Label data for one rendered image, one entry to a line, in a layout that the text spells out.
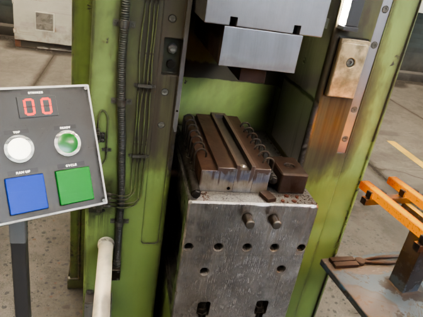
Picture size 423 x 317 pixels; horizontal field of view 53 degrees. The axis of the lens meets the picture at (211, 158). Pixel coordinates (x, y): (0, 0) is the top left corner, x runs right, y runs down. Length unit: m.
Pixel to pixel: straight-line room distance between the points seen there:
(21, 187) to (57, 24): 5.54
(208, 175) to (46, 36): 5.46
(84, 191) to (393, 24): 0.97
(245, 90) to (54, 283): 1.30
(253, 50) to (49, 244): 1.73
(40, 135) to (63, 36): 5.49
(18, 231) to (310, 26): 0.87
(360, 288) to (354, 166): 0.40
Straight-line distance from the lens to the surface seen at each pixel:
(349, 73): 1.32
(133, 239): 1.43
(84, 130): 1.00
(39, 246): 2.46
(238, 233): 1.22
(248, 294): 1.38
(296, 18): 1.08
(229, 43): 1.05
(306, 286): 1.75
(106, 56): 1.17
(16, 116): 0.97
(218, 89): 1.58
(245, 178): 1.20
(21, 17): 6.50
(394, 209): 1.23
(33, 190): 0.95
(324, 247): 1.65
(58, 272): 2.29
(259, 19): 1.05
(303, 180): 1.26
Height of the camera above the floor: 1.50
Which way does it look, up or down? 25 degrees down
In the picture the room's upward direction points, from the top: 9 degrees clockwise
